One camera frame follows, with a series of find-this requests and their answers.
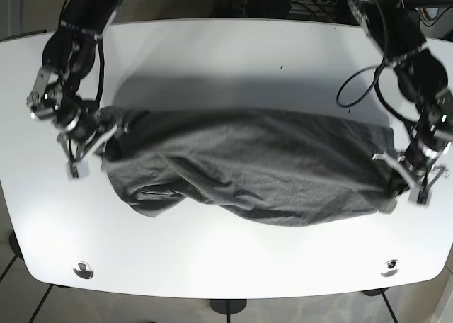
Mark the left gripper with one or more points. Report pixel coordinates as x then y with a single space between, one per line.
414 169

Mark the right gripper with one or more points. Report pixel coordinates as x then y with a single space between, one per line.
82 128

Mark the grey heather T-shirt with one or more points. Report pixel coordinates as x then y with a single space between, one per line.
273 167

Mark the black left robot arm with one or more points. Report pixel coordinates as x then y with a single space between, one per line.
423 81

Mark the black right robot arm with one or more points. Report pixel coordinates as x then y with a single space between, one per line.
69 85

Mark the right chrome table grommet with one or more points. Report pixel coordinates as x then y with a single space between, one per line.
390 268

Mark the chrome table grommet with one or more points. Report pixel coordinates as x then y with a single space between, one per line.
390 268
83 270

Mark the left chrome table grommet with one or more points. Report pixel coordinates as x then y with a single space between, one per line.
83 270

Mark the black table base foot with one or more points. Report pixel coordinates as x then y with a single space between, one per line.
227 306

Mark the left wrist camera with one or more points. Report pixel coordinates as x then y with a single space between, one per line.
419 196

